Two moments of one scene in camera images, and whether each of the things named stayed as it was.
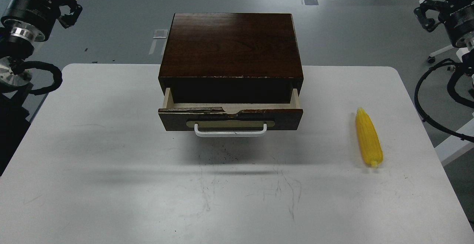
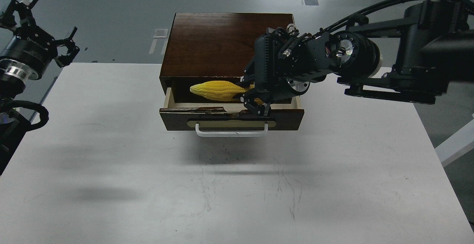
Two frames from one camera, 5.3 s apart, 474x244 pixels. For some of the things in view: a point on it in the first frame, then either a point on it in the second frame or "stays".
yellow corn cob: x=369 y=141 to x=220 y=90
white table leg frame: x=453 y=147 stays
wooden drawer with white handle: x=230 y=120 stays
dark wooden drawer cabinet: x=226 y=58 stays
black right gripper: x=457 y=13 to x=284 y=58
